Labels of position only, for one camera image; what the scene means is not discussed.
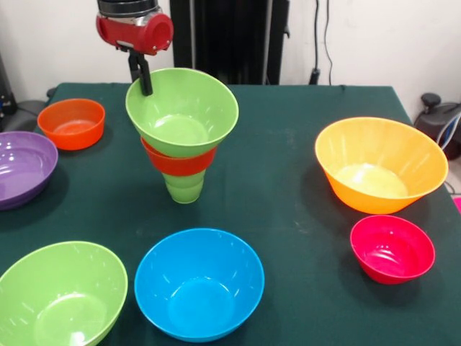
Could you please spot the blue bowl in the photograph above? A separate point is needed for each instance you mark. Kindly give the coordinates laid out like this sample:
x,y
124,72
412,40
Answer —
x,y
200,288

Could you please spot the green cup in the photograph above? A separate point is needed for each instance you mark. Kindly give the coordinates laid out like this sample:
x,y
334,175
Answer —
x,y
184,189

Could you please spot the black pedestal column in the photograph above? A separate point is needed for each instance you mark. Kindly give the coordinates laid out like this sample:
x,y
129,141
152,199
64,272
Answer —
x,y
230,32

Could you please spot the purple bowl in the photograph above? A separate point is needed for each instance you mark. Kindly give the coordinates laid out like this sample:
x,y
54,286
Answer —
x,y
21,169

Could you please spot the small green bowl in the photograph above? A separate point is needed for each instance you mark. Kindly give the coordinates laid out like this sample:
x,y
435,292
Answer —
x,y
183,108

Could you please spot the red-orange bowl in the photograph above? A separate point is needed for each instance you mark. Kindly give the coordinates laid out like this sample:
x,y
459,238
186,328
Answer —
x,y
180,166
72,126

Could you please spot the black grey base foot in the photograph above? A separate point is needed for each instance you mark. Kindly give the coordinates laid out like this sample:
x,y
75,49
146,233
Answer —
x,y
21,115
436,122

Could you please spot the large orange bowl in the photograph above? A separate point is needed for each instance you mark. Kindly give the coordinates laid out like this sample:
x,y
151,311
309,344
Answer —
x,y
378,169

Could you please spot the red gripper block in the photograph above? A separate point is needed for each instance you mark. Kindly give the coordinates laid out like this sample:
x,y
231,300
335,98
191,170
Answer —
x,y
133,34

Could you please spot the dark green table cloth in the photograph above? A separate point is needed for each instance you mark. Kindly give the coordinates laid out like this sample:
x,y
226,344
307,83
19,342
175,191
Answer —
x,y
270,202

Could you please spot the large green bowl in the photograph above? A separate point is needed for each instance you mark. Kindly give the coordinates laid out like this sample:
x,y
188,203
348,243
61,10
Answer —
x,y
61,295

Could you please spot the pink bowl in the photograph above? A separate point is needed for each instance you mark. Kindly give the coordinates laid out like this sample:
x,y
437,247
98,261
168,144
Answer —
x,y
392,252

